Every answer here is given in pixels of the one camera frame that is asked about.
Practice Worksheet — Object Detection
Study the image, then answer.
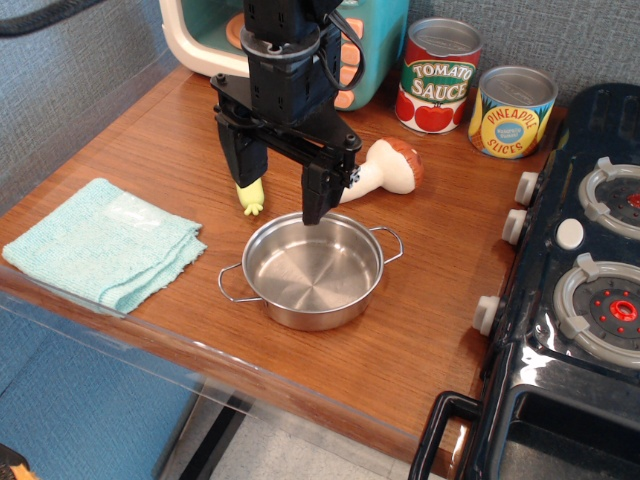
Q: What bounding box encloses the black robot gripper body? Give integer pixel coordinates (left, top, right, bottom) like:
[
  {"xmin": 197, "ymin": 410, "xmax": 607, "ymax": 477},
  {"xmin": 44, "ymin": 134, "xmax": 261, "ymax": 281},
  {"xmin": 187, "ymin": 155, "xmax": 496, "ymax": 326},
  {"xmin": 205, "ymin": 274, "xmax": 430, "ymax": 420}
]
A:
[{"xmin": 211, "ymin": 25, "xmax": 362, "ymax": 188}]

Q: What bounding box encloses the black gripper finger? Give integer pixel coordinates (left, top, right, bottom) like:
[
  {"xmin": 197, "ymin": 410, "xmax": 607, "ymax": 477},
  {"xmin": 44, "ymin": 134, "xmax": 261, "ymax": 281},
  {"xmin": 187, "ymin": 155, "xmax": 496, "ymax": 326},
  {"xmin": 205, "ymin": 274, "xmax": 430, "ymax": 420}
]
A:
[
  {"xmin": 216, "ymin": 115, "xmax": 268, "ymax": 188},
  {"xmin": 302, "ymin": 164, "xmax": 344, "ymax": 226}
]

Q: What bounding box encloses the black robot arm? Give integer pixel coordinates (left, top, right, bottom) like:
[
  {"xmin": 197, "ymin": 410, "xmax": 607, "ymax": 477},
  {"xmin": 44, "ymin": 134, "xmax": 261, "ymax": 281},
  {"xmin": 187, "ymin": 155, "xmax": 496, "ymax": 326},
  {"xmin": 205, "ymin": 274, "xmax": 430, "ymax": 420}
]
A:
[{"xmin": 211, "ymin": 1, "xmax": 365, "ymax": 225}]

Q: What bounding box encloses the plush mushroom toy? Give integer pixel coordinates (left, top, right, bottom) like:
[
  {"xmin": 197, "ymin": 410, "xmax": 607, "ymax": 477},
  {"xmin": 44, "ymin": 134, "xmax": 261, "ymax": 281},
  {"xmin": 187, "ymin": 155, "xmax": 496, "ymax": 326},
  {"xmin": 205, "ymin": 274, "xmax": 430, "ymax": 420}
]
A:
[{"xmin": 340, "ymin": 137, "xmax": 425, "ymax": 203}]

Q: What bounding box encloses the stainless steel pot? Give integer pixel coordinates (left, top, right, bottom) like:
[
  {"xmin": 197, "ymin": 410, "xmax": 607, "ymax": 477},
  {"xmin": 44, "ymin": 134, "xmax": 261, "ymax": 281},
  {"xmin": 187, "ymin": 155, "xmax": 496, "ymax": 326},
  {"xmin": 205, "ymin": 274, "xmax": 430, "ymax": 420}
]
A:
[{"xmin": 217, "ymin": 213, "xmax": 404, "ymax": 332}]

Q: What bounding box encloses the yellow-green plush toy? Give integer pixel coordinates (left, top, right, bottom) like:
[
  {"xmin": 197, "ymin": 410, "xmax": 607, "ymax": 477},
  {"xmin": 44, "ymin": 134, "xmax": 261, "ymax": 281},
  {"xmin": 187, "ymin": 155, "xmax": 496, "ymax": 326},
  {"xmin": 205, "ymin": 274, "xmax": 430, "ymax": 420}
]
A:
[{"xmin": 236, "ymin": 178, "xmax": 265, "ymax": 216}]

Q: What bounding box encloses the teal toy microwave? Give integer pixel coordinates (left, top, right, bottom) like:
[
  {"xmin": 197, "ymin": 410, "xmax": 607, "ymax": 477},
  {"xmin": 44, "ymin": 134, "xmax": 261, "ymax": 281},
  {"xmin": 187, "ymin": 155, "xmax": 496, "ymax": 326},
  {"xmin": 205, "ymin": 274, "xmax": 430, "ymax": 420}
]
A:
[{"xmin": 159, "ymin": 0, "xmax": 408, "ymax": 111}]

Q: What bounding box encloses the tomato sauce can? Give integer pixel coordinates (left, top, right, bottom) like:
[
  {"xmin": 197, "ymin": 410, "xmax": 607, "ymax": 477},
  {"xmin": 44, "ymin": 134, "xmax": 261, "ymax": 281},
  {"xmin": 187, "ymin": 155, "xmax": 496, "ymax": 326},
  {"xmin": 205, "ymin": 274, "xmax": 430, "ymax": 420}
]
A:
[{"xmin": 395, "ymin": 17, "xmax": 483, "ymax": 134}]

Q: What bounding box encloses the light blue folded cloth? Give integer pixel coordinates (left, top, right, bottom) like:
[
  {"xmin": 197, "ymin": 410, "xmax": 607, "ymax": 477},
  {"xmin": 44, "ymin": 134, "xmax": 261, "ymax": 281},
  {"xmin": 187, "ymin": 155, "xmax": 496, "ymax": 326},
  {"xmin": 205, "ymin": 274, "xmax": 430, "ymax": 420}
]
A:
[{"xmin": 2, "ymin": 178, "xmax": 206, "ymax": 314}]

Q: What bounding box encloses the pineapple slices can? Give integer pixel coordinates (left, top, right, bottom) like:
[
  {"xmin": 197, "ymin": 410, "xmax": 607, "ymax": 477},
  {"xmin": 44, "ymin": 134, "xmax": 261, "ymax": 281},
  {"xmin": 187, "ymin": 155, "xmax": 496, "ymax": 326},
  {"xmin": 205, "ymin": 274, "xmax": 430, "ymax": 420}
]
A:
[{"xmin": 468, "ymin": 66, "xmax": 558, "ymax": 159}]

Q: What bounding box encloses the black toy stove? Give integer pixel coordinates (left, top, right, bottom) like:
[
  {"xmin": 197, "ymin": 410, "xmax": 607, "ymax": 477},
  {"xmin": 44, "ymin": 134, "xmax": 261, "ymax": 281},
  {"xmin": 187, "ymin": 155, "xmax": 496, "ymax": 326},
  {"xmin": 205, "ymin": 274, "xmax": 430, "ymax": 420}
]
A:
[{"xmin": 410, "ymin": 83, "xmax": 639, "ymax": 479}]

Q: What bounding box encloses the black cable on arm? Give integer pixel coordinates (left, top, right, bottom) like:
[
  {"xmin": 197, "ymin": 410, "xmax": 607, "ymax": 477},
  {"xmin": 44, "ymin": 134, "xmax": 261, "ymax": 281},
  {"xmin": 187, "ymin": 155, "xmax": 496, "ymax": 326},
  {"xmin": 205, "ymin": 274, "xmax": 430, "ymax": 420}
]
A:
[{"xmin": 315, "ymin": 8, "xmax": 367, "ymax": 93}]

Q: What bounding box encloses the black hose top left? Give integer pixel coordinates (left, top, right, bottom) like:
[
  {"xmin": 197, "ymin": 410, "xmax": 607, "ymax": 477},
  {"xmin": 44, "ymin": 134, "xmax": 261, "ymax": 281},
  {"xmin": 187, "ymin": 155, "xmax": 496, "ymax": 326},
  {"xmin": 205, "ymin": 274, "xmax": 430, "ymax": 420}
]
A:
[{"xmin": 0, "ymin": 0, "xmax": 101, "ymax": 38}]

